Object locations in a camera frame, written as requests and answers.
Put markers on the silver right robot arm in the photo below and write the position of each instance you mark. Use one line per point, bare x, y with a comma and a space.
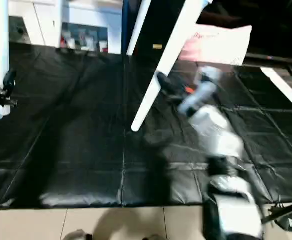
220, 150

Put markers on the pink pillow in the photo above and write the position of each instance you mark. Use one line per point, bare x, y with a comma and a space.
220, 44

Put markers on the black furniture with yellow label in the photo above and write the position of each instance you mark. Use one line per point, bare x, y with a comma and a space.
158, 25

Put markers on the white cabinet with glass doors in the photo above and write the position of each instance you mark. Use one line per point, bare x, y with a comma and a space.
76, 22

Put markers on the black work mat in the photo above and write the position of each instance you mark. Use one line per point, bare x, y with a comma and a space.
86, 140

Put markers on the dark low tv bench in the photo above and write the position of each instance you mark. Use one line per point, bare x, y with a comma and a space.
275, 61

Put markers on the black tripod stand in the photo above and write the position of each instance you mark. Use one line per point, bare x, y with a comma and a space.
283, 212

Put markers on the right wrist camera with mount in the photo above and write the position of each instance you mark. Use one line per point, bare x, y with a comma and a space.
200, 92

